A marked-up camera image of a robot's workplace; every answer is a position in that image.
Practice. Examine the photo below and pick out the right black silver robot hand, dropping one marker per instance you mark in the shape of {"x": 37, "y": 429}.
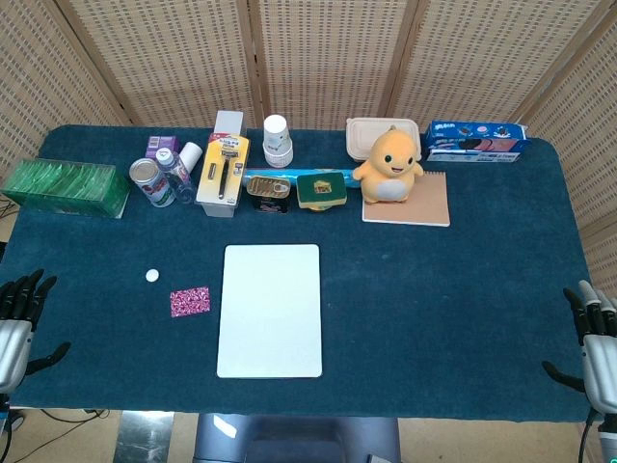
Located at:
{"x": 600, "y": 366}

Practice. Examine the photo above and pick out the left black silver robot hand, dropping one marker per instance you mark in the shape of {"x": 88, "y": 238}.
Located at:
{"x": 14, "y": 347}

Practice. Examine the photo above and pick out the small white round cap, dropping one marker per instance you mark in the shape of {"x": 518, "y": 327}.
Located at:
{"x": 152, "y": 275}

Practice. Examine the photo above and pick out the pink glitter square packet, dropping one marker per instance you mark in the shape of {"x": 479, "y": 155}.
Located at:
{"x": 190, "y": 302}

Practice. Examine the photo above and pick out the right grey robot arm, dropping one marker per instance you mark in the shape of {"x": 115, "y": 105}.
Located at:
{"x": 608, "y": 439}

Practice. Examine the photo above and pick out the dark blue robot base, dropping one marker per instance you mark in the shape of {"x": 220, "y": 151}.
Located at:
{"x": 299, "y": 439}

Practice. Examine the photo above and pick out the white rectangular board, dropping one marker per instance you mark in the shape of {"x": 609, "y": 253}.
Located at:
{"x": 270, "y": 313}

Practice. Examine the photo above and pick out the grey marble table leg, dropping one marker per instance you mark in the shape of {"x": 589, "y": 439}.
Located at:
{"x": 144, "y": 436}

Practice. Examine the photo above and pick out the green transparent tea box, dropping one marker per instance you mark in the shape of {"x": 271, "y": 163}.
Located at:
{"x": 62, "y": 188}

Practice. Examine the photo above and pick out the dark blue table cloth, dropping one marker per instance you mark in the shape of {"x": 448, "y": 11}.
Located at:
{"x": 434, "y": 313}

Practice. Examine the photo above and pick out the silver red green drink can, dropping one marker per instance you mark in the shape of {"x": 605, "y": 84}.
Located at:
{"x": 147, "y": 178}

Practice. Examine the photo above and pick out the clear plastic water bottle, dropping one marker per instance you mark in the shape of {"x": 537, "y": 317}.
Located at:
{"x": 176, "y": 173}

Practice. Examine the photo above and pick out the brown spiral notebook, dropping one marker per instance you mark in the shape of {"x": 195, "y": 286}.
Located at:
{"x": 424, "y": 207}

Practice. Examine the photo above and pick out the white blue toothpaste box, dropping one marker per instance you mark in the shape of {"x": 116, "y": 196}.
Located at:
{"x": 472, "y": 156}

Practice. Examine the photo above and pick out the small purple box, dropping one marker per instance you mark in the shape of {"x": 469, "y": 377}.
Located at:
{"x": 161, "y": 143}

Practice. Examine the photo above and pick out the small white cylinder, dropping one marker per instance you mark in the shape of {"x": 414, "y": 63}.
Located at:
{"x": 191, "y": 154}

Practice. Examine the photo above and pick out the blue cookie box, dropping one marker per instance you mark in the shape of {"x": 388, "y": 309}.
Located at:
{"x": 474, "y": 135}

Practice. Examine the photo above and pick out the razor in yellow blister pack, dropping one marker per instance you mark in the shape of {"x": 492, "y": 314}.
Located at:
{"x": 222, "y": 169}

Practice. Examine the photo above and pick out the yellow plush toy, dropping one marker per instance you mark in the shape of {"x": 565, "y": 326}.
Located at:
{"x": 388, "y": 173}

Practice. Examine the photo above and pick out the black luncheon meat tin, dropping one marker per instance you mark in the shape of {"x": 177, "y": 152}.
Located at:
{"x": 268, "y": 190}

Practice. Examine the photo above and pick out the green square tin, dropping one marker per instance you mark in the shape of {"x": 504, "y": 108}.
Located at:
{"x": 321, "y": 189}

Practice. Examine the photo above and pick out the beige lidded lunch container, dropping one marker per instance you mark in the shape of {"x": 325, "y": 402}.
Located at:
{"x": 361, "y": 137}

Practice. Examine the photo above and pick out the stack of white paper cups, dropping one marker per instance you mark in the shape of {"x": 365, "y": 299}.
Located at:
{"x": 277, "y": 142}

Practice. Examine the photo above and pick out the teal blue wrapped roll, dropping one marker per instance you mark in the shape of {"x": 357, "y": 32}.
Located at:
{"x": 299, "y": 172}

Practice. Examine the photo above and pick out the woven wooden folding screen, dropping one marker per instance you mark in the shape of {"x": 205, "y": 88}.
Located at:
{"x": 328, "y": 58}

